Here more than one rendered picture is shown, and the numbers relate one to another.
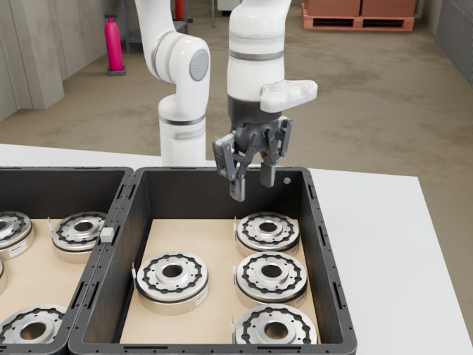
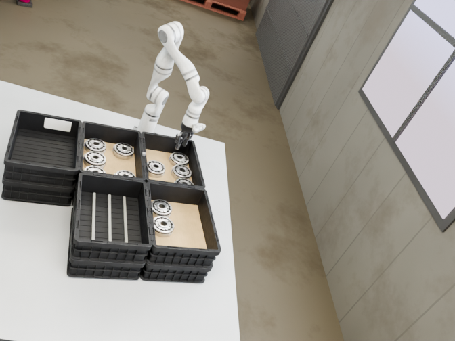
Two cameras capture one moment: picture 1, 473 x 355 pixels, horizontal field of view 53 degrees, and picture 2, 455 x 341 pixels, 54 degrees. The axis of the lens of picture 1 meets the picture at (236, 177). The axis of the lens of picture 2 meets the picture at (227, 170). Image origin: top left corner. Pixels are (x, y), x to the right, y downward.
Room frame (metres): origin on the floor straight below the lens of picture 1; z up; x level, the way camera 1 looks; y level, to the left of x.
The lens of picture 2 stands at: (-1.23, 0.62, 2.25)
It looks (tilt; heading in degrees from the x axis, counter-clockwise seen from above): 34 degrees down; 333
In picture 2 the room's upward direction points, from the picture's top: 25 degrees clockwise
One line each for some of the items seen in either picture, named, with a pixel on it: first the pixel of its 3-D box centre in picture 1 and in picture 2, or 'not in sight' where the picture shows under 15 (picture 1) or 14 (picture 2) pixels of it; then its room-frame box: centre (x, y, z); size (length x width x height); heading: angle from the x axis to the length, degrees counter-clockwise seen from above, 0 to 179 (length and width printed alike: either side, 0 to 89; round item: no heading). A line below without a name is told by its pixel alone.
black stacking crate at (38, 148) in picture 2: not in sight; (45, 149); (0.53, 0.62, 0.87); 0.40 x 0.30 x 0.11; 0
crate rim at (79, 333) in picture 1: (219, 242); (171, 160); (0.53, 0.02, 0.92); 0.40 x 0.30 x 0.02; 0
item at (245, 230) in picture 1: (267, 229); (179, 157); (0.64, -0.05, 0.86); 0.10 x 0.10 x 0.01
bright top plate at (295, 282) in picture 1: (271, 274); (182, 170); (0.53, -0.05, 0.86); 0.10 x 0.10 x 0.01
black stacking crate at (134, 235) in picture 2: not in sight; (111, 218); (0.13, 0.32, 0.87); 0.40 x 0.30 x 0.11; 0
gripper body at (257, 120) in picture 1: (254, 120); (187, 129); (0.61, -0.03, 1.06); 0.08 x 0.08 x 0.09
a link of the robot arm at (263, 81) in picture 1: (266, 72); (193, 120); (0.60, -0.04, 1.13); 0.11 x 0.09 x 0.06; 43
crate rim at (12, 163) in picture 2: not in sight; (46, 141); (0.53, 0.62, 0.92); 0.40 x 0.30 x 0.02; 0
